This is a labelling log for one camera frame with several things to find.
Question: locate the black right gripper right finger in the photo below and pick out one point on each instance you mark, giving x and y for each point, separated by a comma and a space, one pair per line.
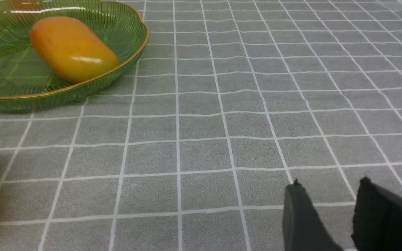
377, 219

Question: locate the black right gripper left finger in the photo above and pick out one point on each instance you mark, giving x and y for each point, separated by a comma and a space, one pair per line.
302, 227

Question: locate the orange yellow mango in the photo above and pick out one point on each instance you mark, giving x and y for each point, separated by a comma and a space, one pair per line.
71, 49

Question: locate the grey checked tablecloth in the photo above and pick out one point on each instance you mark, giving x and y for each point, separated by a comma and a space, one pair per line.
192, 148

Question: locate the green glass plate gold rim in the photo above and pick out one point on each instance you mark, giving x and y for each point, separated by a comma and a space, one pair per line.
26, 81

